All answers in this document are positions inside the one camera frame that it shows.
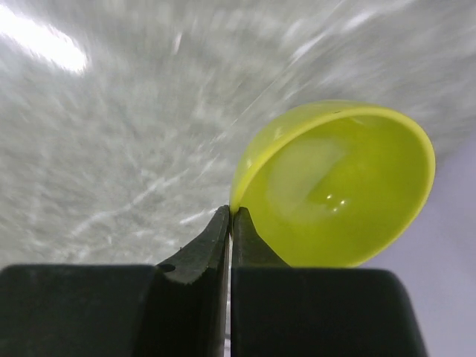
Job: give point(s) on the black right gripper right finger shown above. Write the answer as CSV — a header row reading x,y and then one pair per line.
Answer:
x,y
278,310

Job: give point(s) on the green bowl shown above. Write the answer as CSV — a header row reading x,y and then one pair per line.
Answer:
x,y
334,183

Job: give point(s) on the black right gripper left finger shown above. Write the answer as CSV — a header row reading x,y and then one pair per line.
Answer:
x,y
174,308

